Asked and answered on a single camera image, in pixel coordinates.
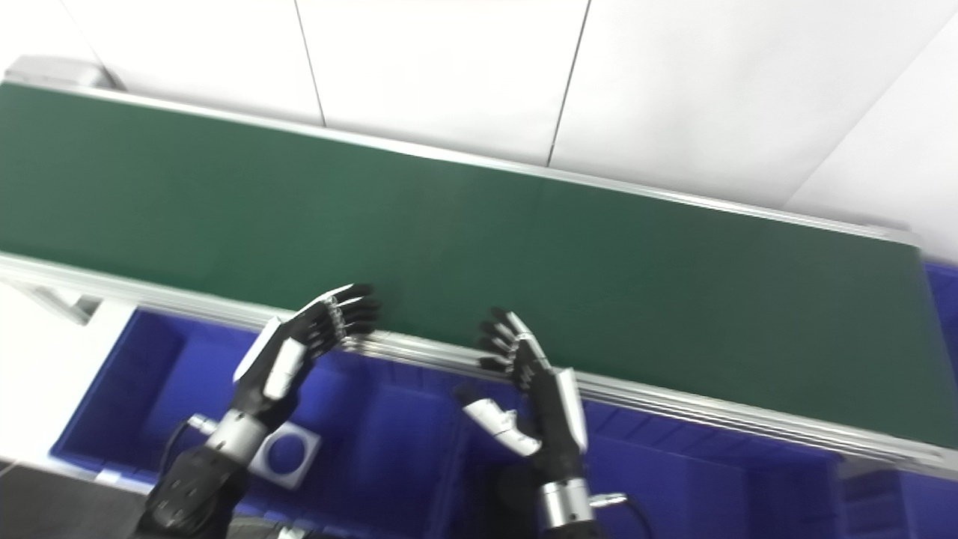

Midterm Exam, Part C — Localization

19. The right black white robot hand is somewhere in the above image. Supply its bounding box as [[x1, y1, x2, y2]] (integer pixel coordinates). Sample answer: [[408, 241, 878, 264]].
[[453, 307, 592, 486]]

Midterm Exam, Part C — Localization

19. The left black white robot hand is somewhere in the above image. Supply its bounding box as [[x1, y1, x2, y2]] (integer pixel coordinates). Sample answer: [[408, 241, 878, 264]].
[[228, 283, 381, 435]]

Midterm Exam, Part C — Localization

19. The white square part round hole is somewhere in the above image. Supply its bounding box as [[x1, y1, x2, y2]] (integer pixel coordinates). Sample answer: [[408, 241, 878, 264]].
[[247, 421, 323, 491]]

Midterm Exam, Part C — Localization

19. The blue plastic bin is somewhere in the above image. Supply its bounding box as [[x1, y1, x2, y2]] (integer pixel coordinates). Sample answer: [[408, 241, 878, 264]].
[[838, 262, 958, 539], [442, 374, 846, 539], [49, 308, 469, 536]]

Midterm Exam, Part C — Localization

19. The aluminium conveyor leg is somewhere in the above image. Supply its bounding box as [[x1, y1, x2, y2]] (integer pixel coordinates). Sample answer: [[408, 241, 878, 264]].
[[22, 284, 102, 326]]

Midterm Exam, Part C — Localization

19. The grey conveyor end housing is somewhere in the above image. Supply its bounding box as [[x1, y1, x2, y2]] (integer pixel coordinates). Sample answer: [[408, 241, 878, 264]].
[[4, 55, 117, 91]]

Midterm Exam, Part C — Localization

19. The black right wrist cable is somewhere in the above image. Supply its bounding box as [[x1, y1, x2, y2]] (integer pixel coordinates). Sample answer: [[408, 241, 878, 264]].
[[590, 490, 656, 539]]

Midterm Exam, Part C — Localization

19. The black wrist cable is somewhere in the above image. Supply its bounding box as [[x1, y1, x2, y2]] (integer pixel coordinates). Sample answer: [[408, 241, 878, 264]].
[[161, 413, 218, 480], [590, 490, 656, 539]]

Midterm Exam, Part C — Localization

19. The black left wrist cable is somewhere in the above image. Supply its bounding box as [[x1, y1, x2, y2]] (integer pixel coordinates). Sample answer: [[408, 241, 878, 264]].
[[161, 413, 218, 480]]

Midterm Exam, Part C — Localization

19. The green conveyor belt aluminium frame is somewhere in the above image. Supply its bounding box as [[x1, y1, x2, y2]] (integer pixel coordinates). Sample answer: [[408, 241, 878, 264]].
[[0, 79, 958, 480]]

